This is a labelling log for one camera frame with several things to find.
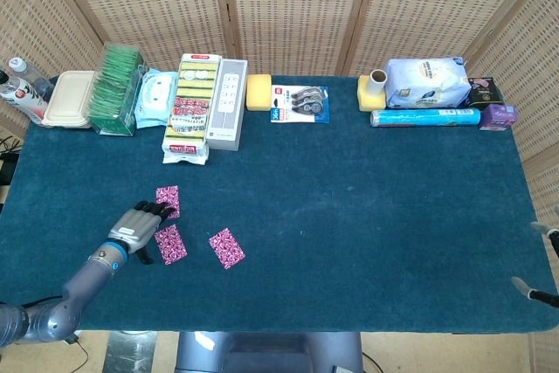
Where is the light blue wet wipes pack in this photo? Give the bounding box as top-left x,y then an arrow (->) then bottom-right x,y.
134,67 -> 180,130

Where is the blue white tissue pack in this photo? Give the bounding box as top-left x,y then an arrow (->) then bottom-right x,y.
383,56 -> 475,111

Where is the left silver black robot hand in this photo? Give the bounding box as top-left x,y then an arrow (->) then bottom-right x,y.
107,200 -> 175,266

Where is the black box pink print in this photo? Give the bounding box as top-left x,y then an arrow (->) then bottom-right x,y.
466,76 -> 501,111

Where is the white roll cardboard core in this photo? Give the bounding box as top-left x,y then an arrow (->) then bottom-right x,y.
369,69 -> 389,95

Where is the blue plastic wrap roll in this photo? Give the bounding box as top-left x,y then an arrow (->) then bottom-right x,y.
369,107 -> 482,128

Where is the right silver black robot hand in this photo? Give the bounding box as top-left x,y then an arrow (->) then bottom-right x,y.
509,204 -> 559,308

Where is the white power strip box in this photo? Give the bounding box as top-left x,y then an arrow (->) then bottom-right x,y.
204,58 -> 249,153

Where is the yellow green sponge multipack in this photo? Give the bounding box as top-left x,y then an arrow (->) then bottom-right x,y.
161,52 -> 224,166

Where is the white bottle red black label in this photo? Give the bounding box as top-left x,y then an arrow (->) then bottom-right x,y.
0,70 -> 50,126

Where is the small purple box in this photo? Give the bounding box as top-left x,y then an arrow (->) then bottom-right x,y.
479,103 -> 520,132

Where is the teal carpet table mat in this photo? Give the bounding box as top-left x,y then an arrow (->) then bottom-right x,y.
0,74 -> 559,334

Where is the black floor cable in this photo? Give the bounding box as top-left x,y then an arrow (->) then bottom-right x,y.
0,135 -> 23,186

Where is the woven wooden folding screen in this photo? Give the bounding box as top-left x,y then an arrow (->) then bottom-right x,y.
0,0 -> 559,373

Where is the clear bottle white cap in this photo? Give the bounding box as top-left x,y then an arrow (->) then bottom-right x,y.
8,56 -> 56,99

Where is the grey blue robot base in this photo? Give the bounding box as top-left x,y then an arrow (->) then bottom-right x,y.
176,331 -> 364,373

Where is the green tea bag box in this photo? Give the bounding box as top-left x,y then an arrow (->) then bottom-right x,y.
86,42 -> 145,137

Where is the shiny metal floor plate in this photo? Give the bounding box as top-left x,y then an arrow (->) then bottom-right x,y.
104,331 -> 158,373

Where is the beige lidded lunch box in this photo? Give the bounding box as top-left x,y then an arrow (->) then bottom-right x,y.
41,70 -> 98,130

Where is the plain yellow sponge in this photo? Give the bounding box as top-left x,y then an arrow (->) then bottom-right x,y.
356,74 -> 390,113
245,74 -> 274,112

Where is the correction tape blister pack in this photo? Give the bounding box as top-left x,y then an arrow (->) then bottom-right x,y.
269,84 -> 332,125

